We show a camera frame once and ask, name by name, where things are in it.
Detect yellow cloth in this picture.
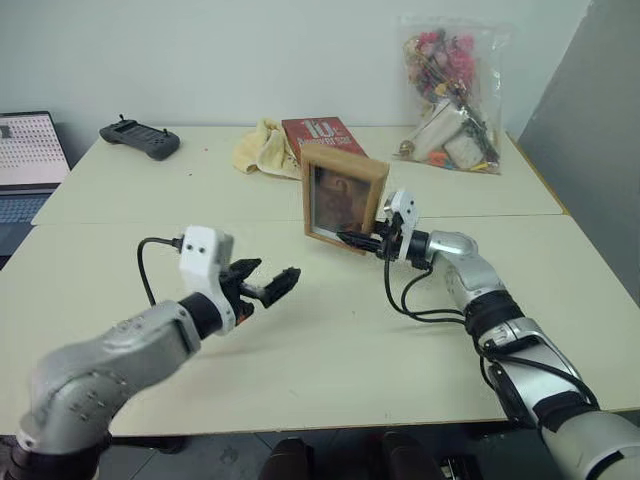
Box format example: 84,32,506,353
232,117,304,180

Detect dark rounded shape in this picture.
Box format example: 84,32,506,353
260,436,317,480
368,430,442,480

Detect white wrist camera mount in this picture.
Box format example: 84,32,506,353
178,225,236,334
383,189,422,262

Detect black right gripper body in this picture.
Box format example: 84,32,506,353
372,212,405,261

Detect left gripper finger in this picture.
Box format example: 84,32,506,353
259,267,303,309
228,257,264,283

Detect open laptop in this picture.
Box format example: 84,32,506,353
0,110,73,259

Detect wooden picture frame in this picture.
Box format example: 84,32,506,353
299,148,391,258

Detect grey partition board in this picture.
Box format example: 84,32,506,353
516,0,640,321

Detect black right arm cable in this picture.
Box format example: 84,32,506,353
381,254,601,416

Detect black handheld remote controller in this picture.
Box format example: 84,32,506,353
98,113,182,163

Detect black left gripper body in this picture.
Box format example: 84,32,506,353
219,269,266,327

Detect clear bag of dried flowers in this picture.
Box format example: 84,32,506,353
392,14,513,177

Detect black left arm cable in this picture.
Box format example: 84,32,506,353
136,234,184,307

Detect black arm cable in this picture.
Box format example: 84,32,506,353
381,254,601,416
136,234,184,307

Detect red book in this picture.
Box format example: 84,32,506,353
280,116,370,162

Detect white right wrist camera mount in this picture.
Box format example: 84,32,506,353
383,189,422,262

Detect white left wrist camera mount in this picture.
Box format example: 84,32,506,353
178,225,236,334

